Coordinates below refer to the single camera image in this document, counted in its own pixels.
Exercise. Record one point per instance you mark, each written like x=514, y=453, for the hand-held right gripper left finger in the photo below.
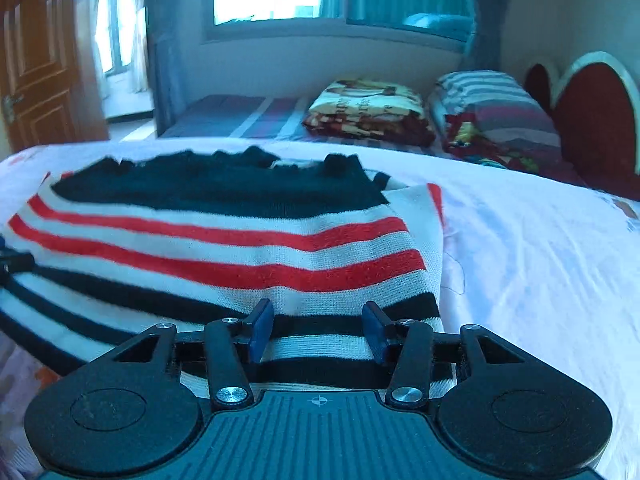
x=260, y=332

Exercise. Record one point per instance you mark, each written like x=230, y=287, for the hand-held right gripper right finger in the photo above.
x=376, y=332

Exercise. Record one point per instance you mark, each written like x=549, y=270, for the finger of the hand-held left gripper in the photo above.
x=15, y=262

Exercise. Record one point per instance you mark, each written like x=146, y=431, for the striped knit sweater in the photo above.
x=225, y=240

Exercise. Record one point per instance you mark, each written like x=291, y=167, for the pink floral bed sheet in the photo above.
x=525, y=270

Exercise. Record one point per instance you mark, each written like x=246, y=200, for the brown wooden door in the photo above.
x=40, y=70

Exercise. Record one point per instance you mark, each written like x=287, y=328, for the striped bed sheet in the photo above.
x=235, y=117

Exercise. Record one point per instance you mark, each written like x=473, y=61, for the cartoon printed pillow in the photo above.
x=480, y=142

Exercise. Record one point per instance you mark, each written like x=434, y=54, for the folded printed blanket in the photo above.
x=370, y=110

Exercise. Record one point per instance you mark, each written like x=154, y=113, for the white tied curtain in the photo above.
x=137, y=45

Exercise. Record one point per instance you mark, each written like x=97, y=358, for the striped pillow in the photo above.
x=495, y=105

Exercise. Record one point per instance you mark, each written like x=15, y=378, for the grey curtain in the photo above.
x=170, y=50
x=492, y=15

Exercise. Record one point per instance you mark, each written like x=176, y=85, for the red and white headboard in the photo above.
x=595, y=125

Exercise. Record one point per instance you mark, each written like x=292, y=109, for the teal folded quilt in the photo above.
x=437, y=24

